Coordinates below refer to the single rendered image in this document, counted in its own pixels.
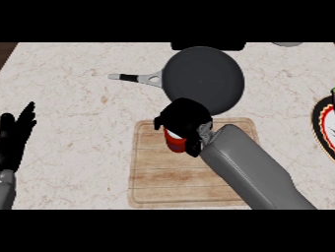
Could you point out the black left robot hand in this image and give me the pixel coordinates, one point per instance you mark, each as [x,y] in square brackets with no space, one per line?
[8,144]

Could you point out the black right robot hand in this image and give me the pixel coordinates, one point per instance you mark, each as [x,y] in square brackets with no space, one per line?
[184,116]

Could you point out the red can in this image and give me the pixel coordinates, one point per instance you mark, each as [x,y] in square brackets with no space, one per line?
[175,142]

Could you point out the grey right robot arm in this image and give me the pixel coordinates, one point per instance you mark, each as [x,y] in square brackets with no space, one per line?
[252,170]

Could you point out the dark grey frying pan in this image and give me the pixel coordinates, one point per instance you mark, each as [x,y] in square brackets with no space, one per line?
[205,78]

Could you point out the wooden cutting board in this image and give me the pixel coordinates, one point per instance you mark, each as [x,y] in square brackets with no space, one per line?
[175,177]

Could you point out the black appliance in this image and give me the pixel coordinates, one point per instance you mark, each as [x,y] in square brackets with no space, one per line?
[209,46]

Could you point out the grey round object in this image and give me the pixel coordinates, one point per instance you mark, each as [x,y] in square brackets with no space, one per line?
[288,44]

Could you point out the patterned plate with dark rim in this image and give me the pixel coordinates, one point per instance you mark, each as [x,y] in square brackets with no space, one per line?
[332,138]

